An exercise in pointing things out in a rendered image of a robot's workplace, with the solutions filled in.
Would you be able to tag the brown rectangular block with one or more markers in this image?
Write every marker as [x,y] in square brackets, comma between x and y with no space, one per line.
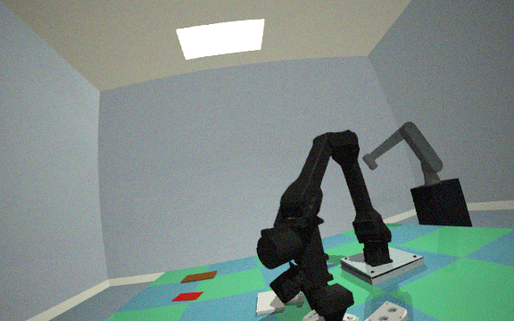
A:
[202,276]

